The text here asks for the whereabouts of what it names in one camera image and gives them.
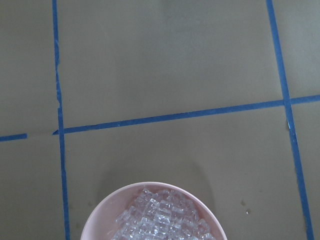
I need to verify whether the clear ice cubes pile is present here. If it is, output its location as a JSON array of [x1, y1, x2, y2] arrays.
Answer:
[[112, 188, 215, 240]]

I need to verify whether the pink ribbed bowl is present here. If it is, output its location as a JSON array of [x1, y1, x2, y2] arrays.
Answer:
[[80, 181, 227, 240]]

